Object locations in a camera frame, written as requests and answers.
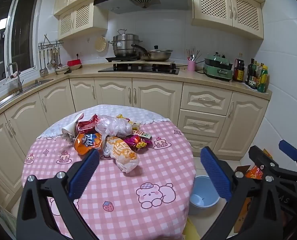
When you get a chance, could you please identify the red snack wrapper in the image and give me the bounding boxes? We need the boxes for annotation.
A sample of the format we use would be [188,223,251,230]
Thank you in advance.
[76,114,99,134]

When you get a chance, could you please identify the steel frying pan with lid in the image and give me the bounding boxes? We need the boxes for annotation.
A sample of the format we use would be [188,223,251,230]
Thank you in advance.
[132,44,173,62]

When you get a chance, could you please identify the white paper cone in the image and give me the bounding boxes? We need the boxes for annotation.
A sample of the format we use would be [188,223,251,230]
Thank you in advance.
[62,112,84,134]

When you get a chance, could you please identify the cream kitchen base cabinet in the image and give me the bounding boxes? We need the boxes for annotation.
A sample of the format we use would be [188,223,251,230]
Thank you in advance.
[0,76,272,205]

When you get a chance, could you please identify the steel steamer pot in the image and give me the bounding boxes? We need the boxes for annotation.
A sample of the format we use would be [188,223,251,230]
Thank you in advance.
[109,29,143,57]

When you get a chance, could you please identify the steel faucet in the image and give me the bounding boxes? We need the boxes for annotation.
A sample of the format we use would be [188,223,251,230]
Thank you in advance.
[6,62,24,93]

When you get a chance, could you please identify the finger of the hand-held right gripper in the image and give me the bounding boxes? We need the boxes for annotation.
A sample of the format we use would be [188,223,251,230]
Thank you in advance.
[248,145,297,181]
[278,140,297,173]

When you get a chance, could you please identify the cream upper cabinet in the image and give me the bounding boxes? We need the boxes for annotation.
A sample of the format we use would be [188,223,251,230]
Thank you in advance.
[54,0,126,40]
[191,0,265,40]

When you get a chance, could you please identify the black glass cooktop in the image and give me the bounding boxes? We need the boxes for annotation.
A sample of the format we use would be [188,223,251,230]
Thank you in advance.
[98,62,179,75]

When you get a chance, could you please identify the pink checked tablecloth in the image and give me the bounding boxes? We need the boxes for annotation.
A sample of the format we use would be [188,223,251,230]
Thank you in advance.
[22,119,197,240]

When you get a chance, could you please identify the green white striped wrapper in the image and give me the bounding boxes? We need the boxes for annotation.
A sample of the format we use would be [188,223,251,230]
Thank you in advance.
[132,129,152,139]

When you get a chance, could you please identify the orange snack packet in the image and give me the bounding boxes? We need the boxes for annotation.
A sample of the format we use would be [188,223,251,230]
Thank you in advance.
[74,132,104,155]

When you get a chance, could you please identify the medium cream drawer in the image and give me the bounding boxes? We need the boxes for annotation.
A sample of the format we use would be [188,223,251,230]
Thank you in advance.
[178,109,226,137]

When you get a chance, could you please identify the bunch of chopsticks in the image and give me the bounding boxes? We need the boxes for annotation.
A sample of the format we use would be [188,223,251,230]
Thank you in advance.
[186,49,201,62]

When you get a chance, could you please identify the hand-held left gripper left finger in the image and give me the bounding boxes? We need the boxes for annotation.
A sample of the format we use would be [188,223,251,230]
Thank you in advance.
[16,149,100,240]

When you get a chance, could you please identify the row of hanging utensils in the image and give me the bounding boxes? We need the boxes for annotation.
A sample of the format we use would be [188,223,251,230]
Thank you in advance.
[39,48,64,77]

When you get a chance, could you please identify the white orange bread wrapper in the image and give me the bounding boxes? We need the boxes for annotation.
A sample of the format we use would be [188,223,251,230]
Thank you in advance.
[106,136,139,173]

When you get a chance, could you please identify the green electric cooker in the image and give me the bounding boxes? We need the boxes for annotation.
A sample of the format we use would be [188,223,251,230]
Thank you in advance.
[203,52,234,82]

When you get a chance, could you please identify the person's yellow clothing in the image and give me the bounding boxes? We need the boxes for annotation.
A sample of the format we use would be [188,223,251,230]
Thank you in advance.
[182,217,202,240]

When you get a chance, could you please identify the brown condiment bottle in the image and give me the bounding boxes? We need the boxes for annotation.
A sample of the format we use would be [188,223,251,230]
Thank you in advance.
[252,60,262,90]

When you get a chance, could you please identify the small cream drawer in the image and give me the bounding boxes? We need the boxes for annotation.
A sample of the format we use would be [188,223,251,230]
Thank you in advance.
[186,134,219,153]

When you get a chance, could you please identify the wall utensil rack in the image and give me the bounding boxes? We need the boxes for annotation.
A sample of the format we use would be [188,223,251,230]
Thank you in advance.
[38,34,64,50]

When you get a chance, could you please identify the round bamboo trivet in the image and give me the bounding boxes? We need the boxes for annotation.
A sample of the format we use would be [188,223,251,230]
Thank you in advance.
[95,36,107,53]

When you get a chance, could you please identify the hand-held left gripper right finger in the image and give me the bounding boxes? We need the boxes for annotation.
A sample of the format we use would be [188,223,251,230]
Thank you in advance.
[200,146,282,240]

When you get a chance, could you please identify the clear plastic bag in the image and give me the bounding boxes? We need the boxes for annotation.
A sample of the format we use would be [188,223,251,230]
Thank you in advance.
[95,114,133,157]

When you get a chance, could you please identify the steel sink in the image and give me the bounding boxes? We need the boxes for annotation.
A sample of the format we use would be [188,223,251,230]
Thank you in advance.
[0,79,54,112]

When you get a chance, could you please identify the blue plastic bin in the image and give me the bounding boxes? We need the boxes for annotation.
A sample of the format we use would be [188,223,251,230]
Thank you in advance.
[190,175,220,208]

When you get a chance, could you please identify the black induction cooker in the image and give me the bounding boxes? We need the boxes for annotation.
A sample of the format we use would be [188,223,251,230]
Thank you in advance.
[106,56,139,62]

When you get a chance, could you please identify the kitchen window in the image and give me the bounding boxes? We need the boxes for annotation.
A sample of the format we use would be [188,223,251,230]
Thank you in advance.
[0,0,42,85]

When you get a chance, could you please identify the purple candy wrapper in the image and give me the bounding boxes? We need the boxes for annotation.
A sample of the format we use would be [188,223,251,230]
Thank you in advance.
[124,134,143,152]

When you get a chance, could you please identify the large cream drawer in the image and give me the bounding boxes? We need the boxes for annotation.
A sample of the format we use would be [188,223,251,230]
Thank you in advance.
[180,84,233,117]

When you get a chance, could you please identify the white lace cloth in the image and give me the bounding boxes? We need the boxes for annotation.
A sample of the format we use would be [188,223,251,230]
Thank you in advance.
[36,104,172,139]

